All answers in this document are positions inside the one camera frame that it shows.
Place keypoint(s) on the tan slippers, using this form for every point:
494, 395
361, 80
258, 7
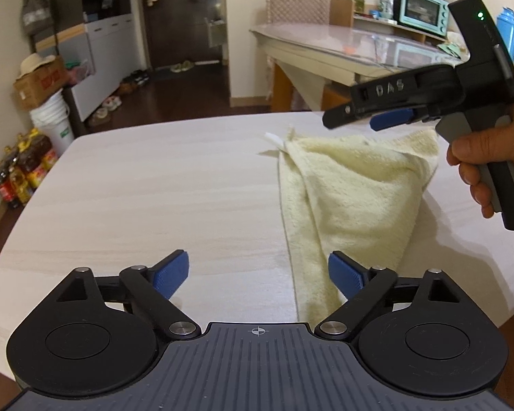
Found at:
182, 66

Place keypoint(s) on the straw hat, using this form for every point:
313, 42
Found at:
35, 63

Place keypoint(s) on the white plastic bucket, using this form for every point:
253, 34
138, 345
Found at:
55, 124

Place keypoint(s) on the green tissue pack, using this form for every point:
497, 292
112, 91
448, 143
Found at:
452, 47

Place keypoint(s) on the white and pink shoes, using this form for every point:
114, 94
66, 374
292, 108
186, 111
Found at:
111, 103

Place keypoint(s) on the white and red packet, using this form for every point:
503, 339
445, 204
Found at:
387, 5

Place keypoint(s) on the pale yellow towel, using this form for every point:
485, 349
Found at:
351, 197

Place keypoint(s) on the yellow cooking oil bottle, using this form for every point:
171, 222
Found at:
20, 184

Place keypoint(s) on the teal toaster oven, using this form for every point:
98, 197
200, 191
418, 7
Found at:
422, 8

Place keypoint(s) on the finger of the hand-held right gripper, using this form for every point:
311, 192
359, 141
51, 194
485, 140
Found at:
389, 120
338, 117

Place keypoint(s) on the metal bin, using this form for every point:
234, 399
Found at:
216, 32

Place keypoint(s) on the cardboard box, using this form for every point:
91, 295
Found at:
38, 85

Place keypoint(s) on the beige shoes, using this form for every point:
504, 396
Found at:
97, 117

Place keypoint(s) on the wooden desktop shelf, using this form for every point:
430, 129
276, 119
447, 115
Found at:
340, 13

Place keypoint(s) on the blue storage box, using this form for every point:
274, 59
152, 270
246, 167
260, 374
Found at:
91, 16

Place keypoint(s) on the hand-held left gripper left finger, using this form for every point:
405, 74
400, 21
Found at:
171, 272

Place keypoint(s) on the blue thermos flask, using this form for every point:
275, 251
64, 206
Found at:
509, 32

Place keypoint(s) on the grey and dark cabinet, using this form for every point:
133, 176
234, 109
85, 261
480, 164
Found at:
107, 51

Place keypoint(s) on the grey hanging bag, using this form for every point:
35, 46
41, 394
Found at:
36, 15

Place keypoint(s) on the black sneakers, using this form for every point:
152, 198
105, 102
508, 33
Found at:
140, 78

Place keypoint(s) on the jar with orange lid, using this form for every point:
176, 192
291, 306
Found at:
354, 2

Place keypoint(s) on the dark wooden door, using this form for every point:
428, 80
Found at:
180, 13

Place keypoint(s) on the glass-topped dining table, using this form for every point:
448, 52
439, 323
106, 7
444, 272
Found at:
312, 51

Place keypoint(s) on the brown shoes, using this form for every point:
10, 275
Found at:
127, 87

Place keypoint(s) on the person's right hand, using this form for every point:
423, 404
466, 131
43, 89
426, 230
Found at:
484, 147

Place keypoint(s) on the dark sauce bottle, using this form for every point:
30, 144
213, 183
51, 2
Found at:
4, 188

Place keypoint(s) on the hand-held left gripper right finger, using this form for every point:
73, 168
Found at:
345, 272

